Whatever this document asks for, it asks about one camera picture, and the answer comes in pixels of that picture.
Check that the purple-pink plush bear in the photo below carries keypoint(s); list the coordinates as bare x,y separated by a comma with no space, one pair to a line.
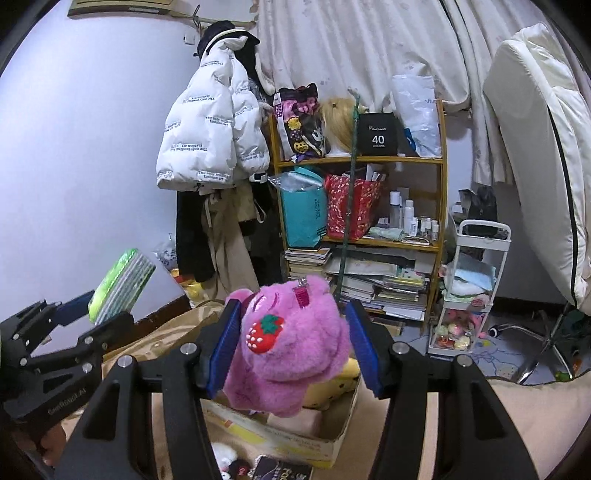
295,360

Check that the row of white bottles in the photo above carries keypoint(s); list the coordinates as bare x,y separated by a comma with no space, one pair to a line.
408,217

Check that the pile of small plush toys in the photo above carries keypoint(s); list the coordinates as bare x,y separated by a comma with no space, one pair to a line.
455,332

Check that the green pole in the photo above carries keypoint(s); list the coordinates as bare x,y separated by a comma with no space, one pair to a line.
351,184

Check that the stack of books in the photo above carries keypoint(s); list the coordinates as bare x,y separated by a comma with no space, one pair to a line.
307,265

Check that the white puffer jacket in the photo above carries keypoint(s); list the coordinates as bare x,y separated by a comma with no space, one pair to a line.
207,120

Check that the blonde wig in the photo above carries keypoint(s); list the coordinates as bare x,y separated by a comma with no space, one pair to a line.
337,124

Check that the beige garment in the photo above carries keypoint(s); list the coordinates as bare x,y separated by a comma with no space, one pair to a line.
231,249

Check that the clear plastic bag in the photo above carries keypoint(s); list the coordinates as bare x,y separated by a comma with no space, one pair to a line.
165,254

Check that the black coat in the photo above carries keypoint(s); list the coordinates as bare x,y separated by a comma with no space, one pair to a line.
194,235

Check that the white pink square box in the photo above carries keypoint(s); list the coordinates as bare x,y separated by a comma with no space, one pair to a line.
295,421

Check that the small white plush toy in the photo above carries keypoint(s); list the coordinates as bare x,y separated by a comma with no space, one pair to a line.
224,454

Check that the black hat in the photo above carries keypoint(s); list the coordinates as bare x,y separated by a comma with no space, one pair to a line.
221,32

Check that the green striped tissue pack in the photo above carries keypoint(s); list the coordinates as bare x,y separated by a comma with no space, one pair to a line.
122,286

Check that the cream curtain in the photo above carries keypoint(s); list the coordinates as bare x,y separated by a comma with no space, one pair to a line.
351,41

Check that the white trolley cart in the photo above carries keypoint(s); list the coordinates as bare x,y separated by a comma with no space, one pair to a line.
485,228

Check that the white plastic bag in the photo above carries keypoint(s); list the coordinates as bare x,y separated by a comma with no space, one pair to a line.
418,115

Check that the red gift bag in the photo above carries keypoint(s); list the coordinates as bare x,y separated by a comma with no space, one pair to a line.
339,207

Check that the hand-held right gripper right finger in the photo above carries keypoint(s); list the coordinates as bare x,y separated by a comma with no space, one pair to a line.
367,350

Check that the black bag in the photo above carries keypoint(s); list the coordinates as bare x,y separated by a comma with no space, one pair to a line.
482,205

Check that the teal paper bag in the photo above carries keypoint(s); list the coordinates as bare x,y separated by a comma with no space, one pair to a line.
302,217

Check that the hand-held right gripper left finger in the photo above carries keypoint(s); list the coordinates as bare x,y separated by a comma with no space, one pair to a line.
221,350

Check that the mint green pouch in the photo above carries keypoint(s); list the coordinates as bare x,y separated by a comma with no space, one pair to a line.
385,233

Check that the light blue folded cloth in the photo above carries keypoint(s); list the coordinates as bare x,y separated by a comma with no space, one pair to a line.
471,279

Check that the cardboard box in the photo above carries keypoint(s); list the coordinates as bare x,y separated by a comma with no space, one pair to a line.
277,438

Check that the yellow plush toy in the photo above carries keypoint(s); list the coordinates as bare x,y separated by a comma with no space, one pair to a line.
339,383

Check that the printed tote bag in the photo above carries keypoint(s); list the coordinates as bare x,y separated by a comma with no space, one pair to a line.
295,124

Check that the beige printed blanket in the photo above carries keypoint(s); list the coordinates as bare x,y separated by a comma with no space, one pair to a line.
508,415

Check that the black packet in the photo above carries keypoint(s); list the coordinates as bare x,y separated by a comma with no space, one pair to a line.
277,468

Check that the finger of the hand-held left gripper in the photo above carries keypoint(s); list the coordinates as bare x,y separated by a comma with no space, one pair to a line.
101,337
71,308

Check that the person's left forearm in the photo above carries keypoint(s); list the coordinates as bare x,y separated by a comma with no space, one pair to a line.
55,441

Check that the pile of magazines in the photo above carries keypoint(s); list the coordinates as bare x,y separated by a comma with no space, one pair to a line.
392,286

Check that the cream office chair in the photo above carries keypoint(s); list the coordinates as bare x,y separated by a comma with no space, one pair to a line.
531,138

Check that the wooden shelf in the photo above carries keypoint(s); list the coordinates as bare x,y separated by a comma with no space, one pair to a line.
369,159

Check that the black box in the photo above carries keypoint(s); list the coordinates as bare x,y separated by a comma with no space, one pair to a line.
377,134

